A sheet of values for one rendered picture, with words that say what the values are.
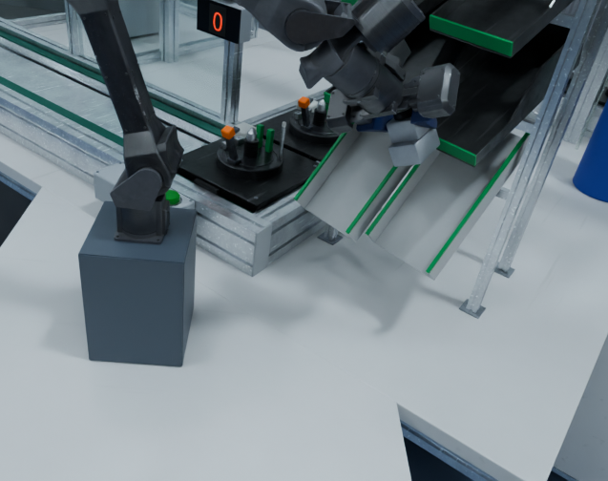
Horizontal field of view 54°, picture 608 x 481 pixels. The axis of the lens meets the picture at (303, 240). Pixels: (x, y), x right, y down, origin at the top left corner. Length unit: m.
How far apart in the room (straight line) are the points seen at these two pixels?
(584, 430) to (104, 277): 1.36
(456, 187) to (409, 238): 0.12
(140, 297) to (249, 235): 0.29
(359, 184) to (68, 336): 0.55
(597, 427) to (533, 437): 0.82
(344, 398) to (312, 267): 0.32
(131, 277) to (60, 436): 0.23
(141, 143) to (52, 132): 0.68
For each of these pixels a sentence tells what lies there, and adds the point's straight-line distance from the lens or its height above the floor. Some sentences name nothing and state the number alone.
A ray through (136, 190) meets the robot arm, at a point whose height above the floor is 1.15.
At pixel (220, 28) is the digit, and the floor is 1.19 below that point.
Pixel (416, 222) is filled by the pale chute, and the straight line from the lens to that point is 1.02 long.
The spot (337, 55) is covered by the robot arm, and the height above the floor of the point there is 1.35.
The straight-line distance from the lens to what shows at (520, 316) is 1.20.
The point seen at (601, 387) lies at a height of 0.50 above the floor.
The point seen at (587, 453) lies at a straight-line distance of 1.87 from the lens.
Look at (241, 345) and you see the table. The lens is 0.98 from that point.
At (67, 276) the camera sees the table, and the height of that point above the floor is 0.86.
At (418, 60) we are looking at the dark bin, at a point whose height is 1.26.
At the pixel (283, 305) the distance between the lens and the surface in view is 1.06.
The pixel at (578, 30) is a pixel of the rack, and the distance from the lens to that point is 0.95.
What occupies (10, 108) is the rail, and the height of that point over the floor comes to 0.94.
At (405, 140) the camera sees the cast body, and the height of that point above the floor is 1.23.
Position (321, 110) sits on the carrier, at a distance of 1.42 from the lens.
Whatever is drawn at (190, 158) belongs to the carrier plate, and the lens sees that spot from 1.26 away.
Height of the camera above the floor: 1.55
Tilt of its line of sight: 34 degrees down
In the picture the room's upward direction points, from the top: 9 degrees clockwise
